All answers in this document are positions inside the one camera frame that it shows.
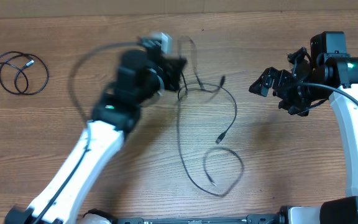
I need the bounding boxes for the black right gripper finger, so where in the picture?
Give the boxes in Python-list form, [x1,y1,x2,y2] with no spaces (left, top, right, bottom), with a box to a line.
[278,101,309,116]
[249,67,278,97]

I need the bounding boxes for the thin black usb cable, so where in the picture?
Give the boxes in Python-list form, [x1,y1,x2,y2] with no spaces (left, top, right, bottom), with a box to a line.
[177,35,239,144]

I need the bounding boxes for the braided black usb cable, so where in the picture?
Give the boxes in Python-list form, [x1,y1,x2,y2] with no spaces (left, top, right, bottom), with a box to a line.
[175,93,245,198]

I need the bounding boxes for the smooth black usb cable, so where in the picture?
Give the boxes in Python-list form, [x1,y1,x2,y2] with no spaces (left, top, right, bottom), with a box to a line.
[0,50,50,96]

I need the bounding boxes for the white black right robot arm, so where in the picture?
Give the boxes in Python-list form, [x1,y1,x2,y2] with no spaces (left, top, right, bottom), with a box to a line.
[249,31,358,223]

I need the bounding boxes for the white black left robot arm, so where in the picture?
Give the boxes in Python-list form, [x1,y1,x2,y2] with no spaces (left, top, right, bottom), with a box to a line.
[4,50,187,223]

